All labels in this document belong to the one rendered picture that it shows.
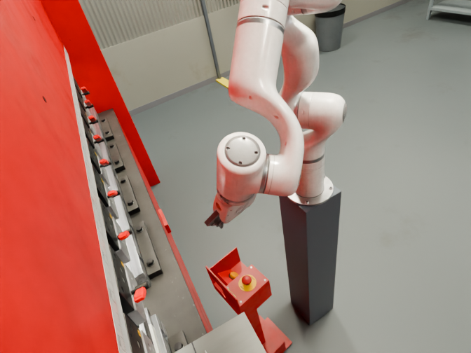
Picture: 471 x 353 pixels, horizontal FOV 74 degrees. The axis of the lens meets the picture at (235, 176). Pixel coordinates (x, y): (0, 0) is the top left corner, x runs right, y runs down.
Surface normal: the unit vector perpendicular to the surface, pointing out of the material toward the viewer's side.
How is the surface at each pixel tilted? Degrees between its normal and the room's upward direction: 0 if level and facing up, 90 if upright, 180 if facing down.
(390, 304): 0
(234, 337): 0
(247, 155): 28
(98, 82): 90
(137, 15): 90
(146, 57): 90
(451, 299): 0
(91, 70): 90
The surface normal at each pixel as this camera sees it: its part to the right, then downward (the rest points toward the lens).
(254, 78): 0.04, 0.04
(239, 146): 0.06, -0.43
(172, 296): -0.17, -0.74
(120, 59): 0.50, 0.51
